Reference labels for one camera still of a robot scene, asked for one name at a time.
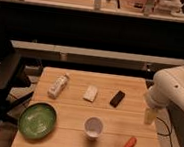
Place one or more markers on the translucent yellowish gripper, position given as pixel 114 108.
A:
pixel 150 115

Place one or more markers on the black eraser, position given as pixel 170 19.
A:
pixel 117 99

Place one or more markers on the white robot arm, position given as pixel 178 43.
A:
pixel 168 87

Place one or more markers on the white sponge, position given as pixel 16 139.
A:
pixel 90 93

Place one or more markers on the white cup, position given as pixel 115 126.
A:
pixel 93 127

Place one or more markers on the white plastic bottle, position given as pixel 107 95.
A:
pixel 58 86

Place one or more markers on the green plate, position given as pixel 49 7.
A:
pixel 37 121

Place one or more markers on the black office chair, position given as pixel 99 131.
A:
pixel 0 80

